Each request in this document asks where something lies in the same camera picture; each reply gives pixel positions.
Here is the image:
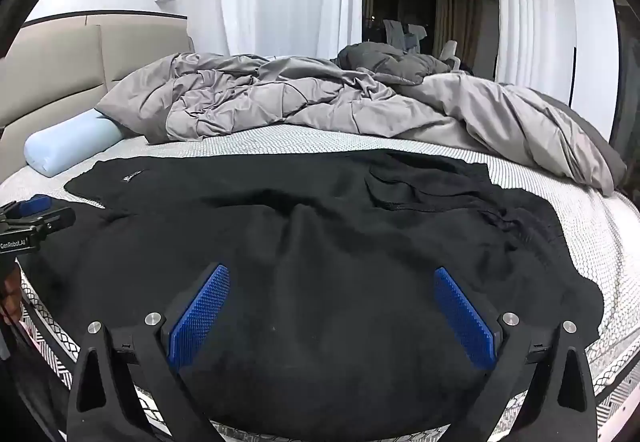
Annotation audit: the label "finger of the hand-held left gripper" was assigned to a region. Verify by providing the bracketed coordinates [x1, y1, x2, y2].
[0, 195, 52, 219]
[30, 206, 77, 236]

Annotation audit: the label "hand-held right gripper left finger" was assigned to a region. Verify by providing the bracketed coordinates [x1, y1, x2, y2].
[67, 264, 231, 442]

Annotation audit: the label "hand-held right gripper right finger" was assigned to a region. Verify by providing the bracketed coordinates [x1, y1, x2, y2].
[432, 267, 598, 442]

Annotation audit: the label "black pants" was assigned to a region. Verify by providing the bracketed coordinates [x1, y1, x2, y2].
[20, 149, 606, 428]

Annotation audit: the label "person's left hand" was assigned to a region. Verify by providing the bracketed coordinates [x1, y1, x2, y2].
[0, 268, 23, 325]

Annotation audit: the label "light blue bolster pillow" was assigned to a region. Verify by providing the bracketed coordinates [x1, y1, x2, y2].
[24, 111, 126, 180]

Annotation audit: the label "beige padded headboard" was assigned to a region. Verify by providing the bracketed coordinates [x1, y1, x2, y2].
[0, 14, 196, 143]

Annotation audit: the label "hexagon patterned mattress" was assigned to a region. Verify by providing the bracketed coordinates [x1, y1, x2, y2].
[0, 122, 640, 442]

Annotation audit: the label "grey duvet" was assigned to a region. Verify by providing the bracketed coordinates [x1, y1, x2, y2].
[95, 53, 628, 195]

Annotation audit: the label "white chair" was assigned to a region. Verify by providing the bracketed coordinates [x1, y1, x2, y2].
[440, 40, 460, 70]

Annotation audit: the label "dark grey pillow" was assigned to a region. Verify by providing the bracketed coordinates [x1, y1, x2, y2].
[337, 43, 451, 85]

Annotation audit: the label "chair draped with clothes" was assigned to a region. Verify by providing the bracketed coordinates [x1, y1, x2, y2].
[384, 19, 426, 54]

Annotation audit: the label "beige curtain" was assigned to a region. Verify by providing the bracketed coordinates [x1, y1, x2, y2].
[435, 0, 483, 63]

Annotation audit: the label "narrow white curtain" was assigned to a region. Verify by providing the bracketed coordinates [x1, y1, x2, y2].
[489, 0, 576, 103]

